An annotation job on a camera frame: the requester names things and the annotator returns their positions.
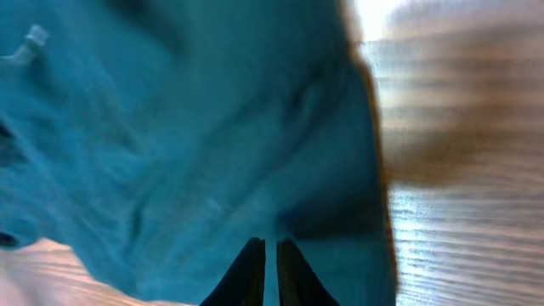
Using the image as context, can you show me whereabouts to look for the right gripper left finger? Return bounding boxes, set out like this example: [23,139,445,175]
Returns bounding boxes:
[200,238,266,306]

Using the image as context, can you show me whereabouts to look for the dark navy t-shirt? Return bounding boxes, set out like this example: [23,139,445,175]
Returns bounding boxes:
[1,0,396,305]

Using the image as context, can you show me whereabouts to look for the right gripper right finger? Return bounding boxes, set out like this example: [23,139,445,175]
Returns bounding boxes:
[276,241,339,306]

